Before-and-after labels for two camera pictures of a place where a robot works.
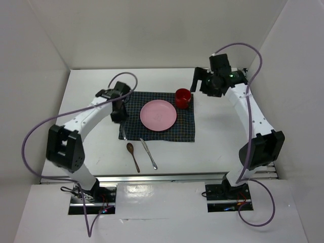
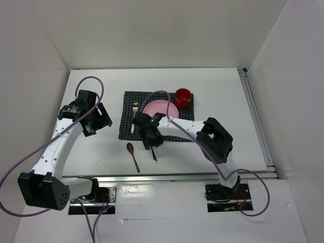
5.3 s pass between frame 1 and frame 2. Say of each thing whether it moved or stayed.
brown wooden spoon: stayed
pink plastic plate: stayed
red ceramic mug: stayed
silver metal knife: moved
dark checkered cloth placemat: stayed
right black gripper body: moved
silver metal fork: moved
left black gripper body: moved
